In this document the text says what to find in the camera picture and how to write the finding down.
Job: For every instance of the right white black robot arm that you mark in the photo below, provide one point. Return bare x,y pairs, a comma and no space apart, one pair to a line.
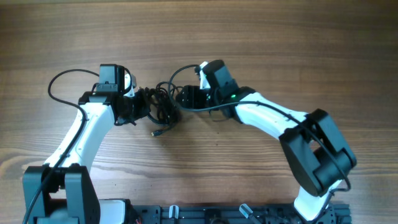
316,151

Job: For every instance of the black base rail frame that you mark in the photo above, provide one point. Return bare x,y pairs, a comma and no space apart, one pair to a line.
217,214

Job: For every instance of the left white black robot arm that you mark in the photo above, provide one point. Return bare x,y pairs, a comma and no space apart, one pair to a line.
61,190

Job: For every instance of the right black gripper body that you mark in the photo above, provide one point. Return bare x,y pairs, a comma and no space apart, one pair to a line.
202,98

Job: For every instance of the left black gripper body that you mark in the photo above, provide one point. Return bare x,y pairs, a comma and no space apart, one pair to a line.
135,108

